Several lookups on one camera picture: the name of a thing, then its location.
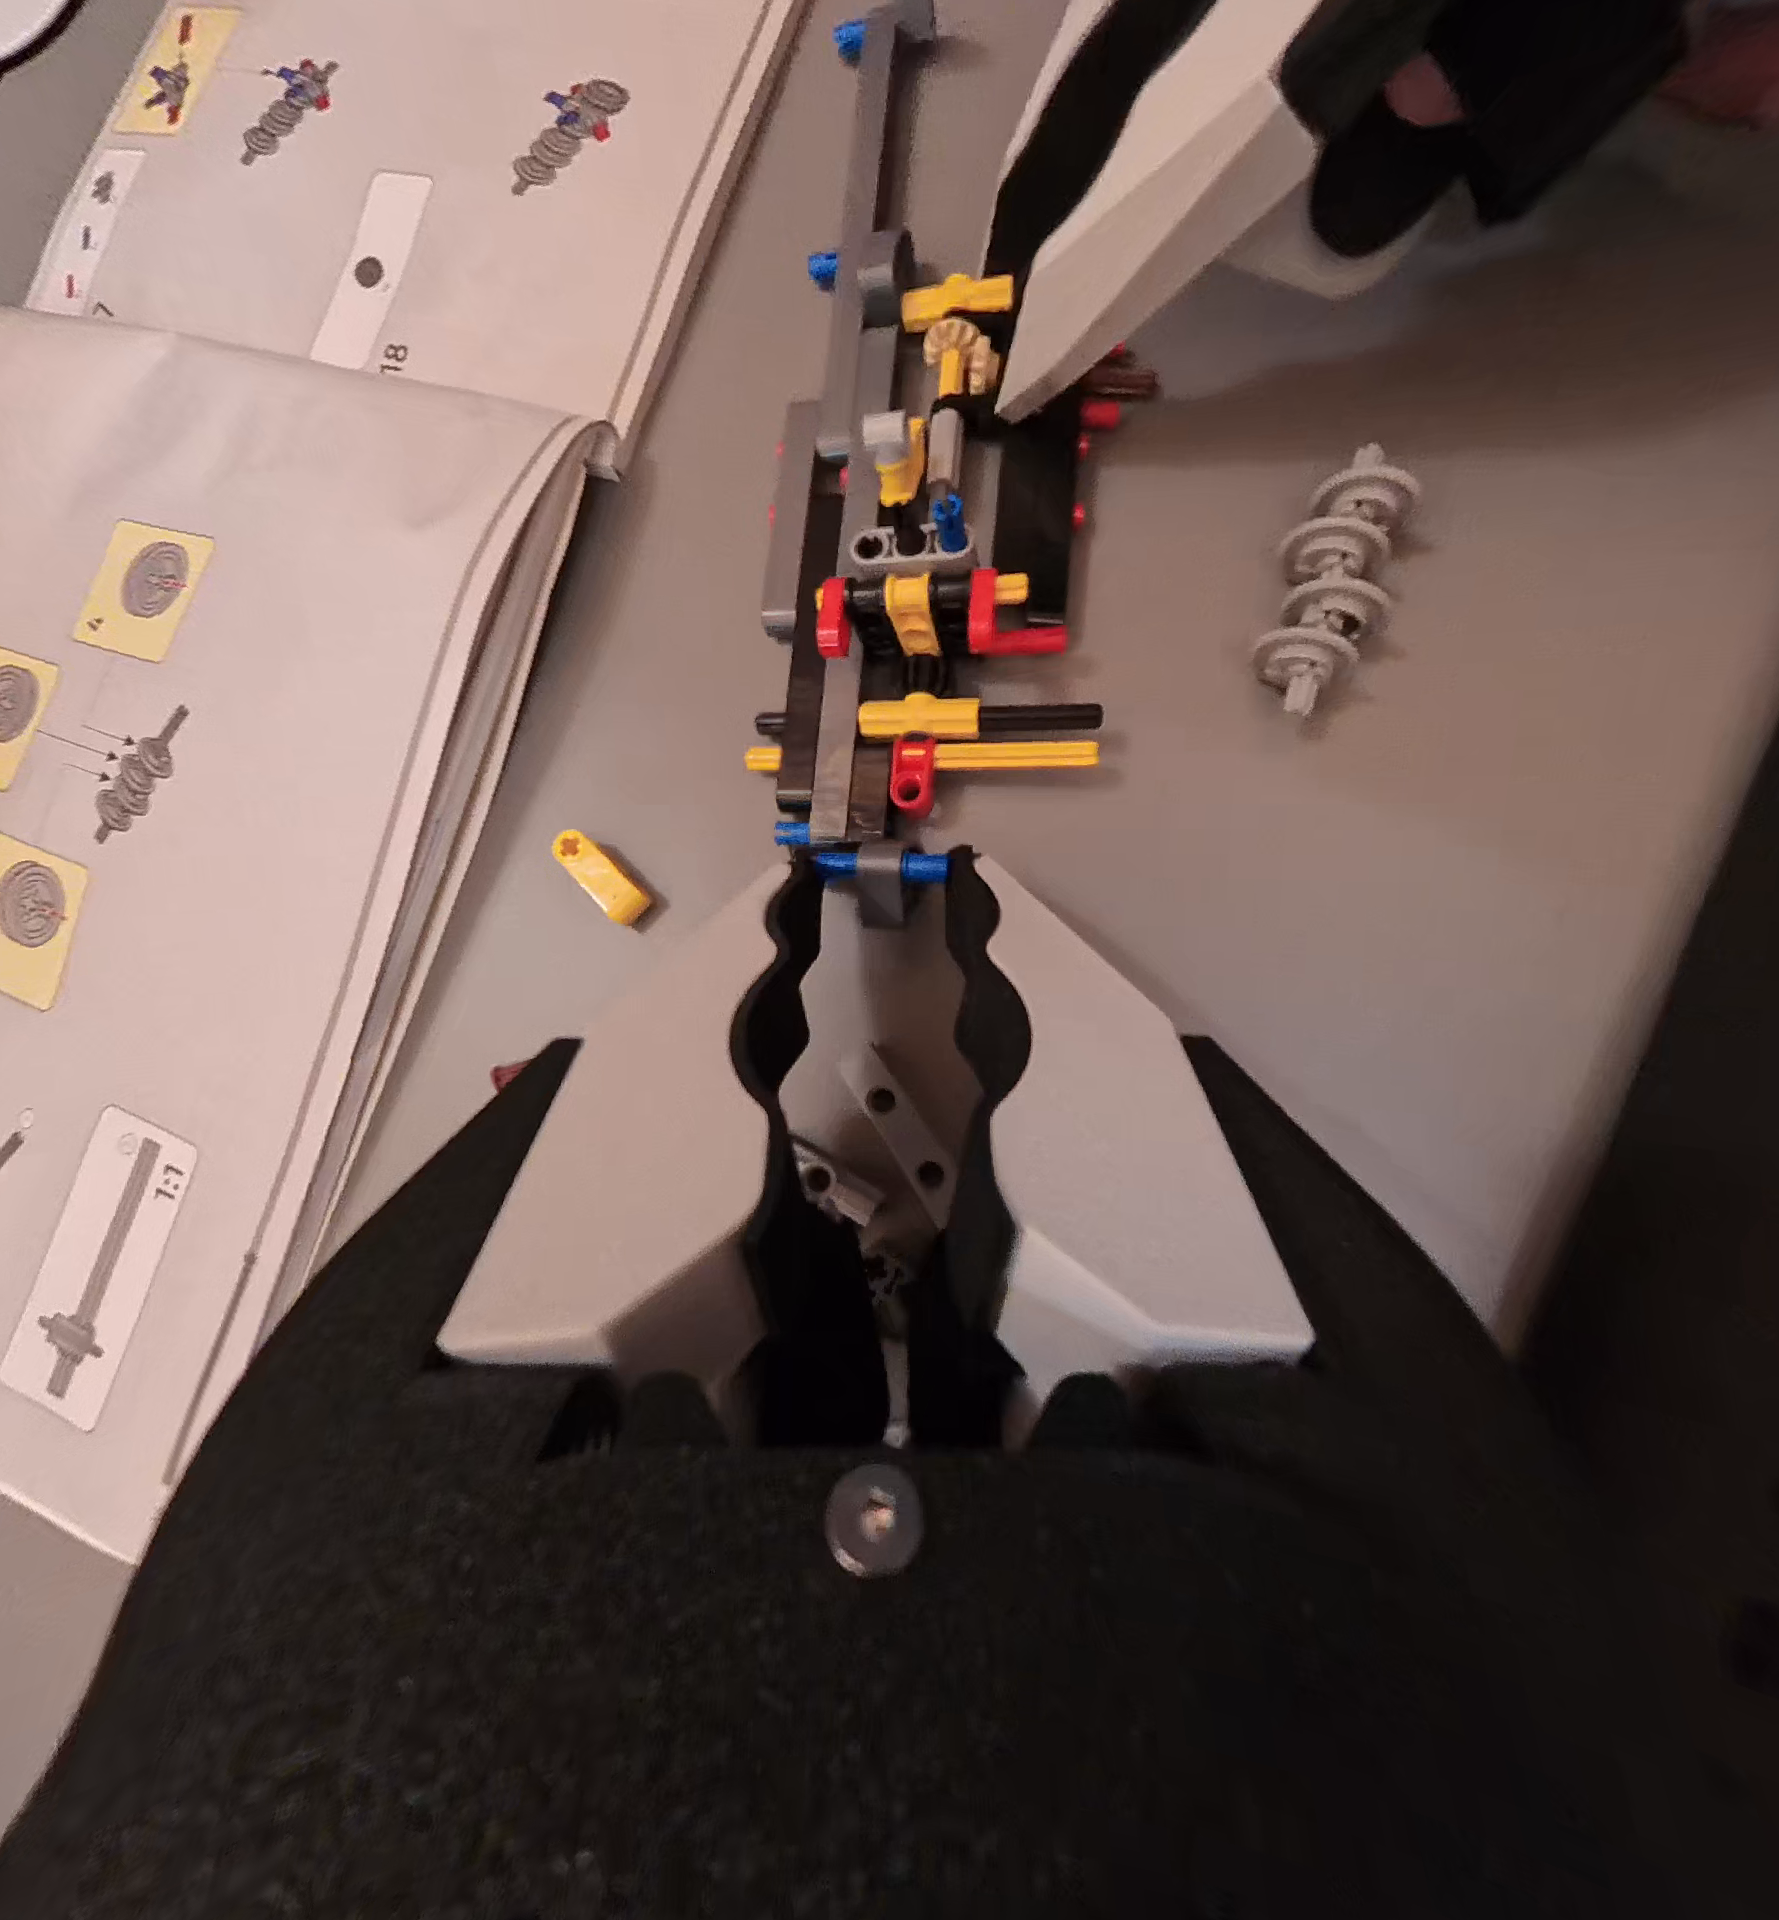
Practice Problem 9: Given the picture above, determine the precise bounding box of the small black blue lego assembly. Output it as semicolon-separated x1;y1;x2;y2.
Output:
805;843;958;928

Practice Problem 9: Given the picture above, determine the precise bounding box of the person's right hand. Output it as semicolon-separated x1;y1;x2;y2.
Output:
1388;0;1779;134

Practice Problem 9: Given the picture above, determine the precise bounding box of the yellow lego connector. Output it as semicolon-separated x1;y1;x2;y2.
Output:
551;828;659;928

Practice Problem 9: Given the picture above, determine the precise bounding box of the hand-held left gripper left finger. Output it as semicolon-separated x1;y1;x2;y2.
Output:
436;863;821;1386

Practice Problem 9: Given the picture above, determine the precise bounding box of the lego instruction booklet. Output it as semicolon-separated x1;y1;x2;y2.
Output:
0;0;815;1565

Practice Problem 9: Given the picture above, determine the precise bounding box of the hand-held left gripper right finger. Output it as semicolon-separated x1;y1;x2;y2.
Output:
950;852;1318;1391

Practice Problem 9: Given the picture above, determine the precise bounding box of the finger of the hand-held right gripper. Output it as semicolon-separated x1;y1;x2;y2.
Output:
982;0;1133;291
995;0;1337;422

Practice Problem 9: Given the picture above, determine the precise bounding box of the pile of lego pieces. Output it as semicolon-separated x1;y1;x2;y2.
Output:
787;1044;965;1443

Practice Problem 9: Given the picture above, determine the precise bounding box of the grey lego axle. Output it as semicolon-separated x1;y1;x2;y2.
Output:
1249;439;1431;725

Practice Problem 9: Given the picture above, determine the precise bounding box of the partly built lego chassis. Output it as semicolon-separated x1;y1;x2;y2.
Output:
744;0;1165;862

